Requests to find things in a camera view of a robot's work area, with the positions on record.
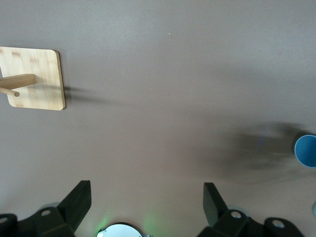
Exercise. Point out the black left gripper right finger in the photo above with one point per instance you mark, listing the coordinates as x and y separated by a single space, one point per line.
214 209

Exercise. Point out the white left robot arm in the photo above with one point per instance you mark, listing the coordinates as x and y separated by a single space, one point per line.
121 232

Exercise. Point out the light blue plastic cup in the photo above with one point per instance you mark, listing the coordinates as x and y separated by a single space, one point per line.
307 150

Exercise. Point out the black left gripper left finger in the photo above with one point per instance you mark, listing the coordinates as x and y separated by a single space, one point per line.
71 209

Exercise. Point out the wooden mug tree stand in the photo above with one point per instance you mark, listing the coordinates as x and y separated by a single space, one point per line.
37 74

